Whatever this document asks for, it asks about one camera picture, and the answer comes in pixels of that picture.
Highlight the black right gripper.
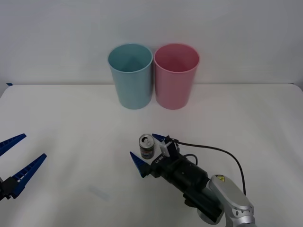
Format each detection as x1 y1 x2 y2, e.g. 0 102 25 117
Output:
129 133 183 181

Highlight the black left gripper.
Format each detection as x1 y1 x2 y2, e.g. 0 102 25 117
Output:
0 133 47 201

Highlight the dark drink can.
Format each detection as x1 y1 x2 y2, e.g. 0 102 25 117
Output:
138 134 156 160

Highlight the pink plastic bin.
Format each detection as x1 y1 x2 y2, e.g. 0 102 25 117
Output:
153 43 201 110

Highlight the pale blue plastic bin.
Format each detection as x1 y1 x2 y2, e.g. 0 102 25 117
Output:
107 43 153 110

